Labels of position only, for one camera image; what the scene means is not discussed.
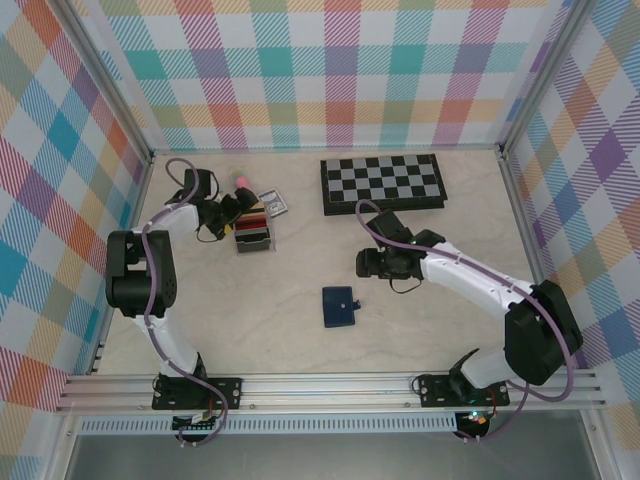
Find clear acrylic card box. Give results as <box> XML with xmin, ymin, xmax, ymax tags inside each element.
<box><xmin>233</xmin><ymin>198</ymin><xmax>278</xmax><ymax>257</ymax></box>

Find navy blue card holder wallet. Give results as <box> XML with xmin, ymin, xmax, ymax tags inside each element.
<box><xmin>321</xmin><ymin>285</ymin><xmax>363</xmax><ymax>330</ymax></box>

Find blue playing card deck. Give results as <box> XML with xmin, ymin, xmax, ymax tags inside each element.
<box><xmin>256</xmin><ymin>187</ymin><xmax>291</xmax><ymax>219</ymax></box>

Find pink toy microphone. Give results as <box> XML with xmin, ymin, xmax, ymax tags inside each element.
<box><xmin>227</xmin><ymin>167</ymin><xmax>257</xmax><ymax>194</ymax></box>

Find black and grey chessboard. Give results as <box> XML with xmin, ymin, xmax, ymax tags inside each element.
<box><xmin>319</xmin><ymin>153</ymin><xmax>449</xmax><ymax>218</ymax></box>

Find small electronics board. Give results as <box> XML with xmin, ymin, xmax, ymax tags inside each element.
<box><xmin>172</xmin><ymin>412</ymin><xmax>222</xmax><ymax>432</ymax></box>
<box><xmin>457</xmin><ymin>409</ymin><xmax>494</xmax><ymax>432</ymax></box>

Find thin black cable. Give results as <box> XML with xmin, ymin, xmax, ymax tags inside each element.
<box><xmin>389</xmin><ymin>277</ymin><xmax>424</xmax><ymax>297</ymax></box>
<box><xmin>195</xmin><ymin>222</ymin><xmax>227</xmax><ymax>245</ymax></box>

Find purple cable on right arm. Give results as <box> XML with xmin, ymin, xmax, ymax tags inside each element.
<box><xmin>355</xmin><ymin>198</ymin><xmax>576</xmax><ymax>444</ymax></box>

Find aluminium side rail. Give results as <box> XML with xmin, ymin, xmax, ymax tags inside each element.
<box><xmin>85</xmin><ymin>152</ymin><xmax>155</xmax><ymax>376</ymax></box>
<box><xmin>498</xmin><ymin>148</ymin><xmax>574</xmax><ymax>371</ymax></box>

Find aluminium back rail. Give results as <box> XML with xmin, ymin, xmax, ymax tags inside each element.
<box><xmin>149</xmin><ymin>143</ymin><xmax>504</xmax><ymax>154</ymax></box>

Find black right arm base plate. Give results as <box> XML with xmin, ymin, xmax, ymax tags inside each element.
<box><xmin>416</xmin><ymin>372</ymin><xmax>512</xmax><ymax>409</ymax></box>

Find aluminium mounting rail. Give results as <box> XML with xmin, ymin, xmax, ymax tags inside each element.
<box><xmin>54</xmin><ymin>372</ymin><xmax>609</xmax><ymax>414</ymax></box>

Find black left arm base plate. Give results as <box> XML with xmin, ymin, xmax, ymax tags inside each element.
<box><xmin>151</xmin><ymin>377</ymin><xmax>244</xmax><ymax>412</ymax></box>

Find perforated metal cable tray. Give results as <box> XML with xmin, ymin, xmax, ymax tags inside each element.
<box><xmin>79</xmin><ymin>417</ymin><xmax>459</xmax><ymax>437</ymax></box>

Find aluminium frame post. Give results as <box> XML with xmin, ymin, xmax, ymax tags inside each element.
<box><xmin>58</xmin><ymin>0</ymin><xmax>155</xmax><ymax>164</ymax></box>
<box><xmin>498</xmin><ymin>0</ymin><xmax>592</xmax><ymax>151</ymax></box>

